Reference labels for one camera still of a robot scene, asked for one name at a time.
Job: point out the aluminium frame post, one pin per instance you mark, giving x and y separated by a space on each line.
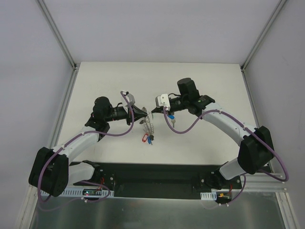
56 32
264 32

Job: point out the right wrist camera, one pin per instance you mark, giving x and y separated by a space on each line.
163 101

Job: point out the right white cable duct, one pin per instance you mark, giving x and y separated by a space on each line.
209 196

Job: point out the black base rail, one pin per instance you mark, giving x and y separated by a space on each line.
157 180

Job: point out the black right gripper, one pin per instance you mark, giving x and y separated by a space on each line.
173 104

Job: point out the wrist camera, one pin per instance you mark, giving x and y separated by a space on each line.
127 98
163 101

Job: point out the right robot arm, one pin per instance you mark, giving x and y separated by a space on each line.
255 144

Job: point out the white cable duct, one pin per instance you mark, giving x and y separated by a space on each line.
86 192
209 196

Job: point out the aluminium frame left post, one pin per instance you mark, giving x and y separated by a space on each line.
56 32

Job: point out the red key tag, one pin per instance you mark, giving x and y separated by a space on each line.
144 138

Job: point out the silver key with blue tag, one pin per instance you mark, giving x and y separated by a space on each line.
173 120

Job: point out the aluminium frame right post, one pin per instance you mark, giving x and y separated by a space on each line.
264 32

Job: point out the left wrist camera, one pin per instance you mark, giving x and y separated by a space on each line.
127 98

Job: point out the left white cable duct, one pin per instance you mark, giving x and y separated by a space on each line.
86 192

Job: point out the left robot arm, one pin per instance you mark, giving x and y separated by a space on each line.
52 170

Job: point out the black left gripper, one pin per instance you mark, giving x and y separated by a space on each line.
130 114

